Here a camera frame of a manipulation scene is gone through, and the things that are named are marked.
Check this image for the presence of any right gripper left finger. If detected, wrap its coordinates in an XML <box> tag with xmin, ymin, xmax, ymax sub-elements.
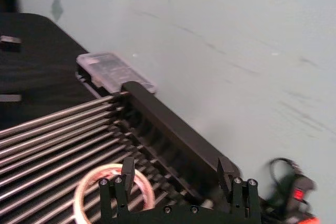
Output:
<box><xmin>98</xmin><ymin>156</ymin><xmax>136</xmax><ymax>212</ymax></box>

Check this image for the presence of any black rack with steel bars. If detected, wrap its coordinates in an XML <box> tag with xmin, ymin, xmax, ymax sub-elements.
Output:
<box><xmin>0</xmin><ymin>80</ymin><xmax>242</xmax><ymax>224</ymax></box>

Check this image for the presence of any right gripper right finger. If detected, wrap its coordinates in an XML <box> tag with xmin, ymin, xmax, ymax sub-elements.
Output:
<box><xmin>217</xmin><ymin>156</ymin><xmax>261</xmax><ymax>218</ymax></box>

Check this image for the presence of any black table cloth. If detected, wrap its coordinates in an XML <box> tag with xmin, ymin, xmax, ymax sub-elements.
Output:
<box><xmin>0</xmin><ymin>12</ymin><xmax>127</xmax><ymax>132</ymax></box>

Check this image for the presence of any black corded tool red switch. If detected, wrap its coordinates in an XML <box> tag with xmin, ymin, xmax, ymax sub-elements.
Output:
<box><xmin>258</xmin><ymin>157</ymin><xmax>320</xmax><ymax>224</ymax></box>

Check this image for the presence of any roll of white tape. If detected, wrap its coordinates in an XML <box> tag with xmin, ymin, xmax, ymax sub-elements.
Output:
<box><xmin>73</xmin><ymin>163</ymin><xmax>156</xmax><ymax>224</ymax></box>

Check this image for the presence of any clear plastic case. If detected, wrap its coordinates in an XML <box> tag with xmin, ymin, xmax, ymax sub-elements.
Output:
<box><xmin>76</xmin><ymin>51</ymin><xmax>158</xmax><ymax>97</ymax></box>

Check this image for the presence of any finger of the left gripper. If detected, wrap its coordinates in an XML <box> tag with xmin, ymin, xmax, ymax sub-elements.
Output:
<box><xmin>0</xmin><ymin>93</ymin><xmax>23</xmax><ymax>103</ymax></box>
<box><xmin>0</xmin><ymin>35</ymin><xmax>22</xmax><ymax>52</ymax></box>

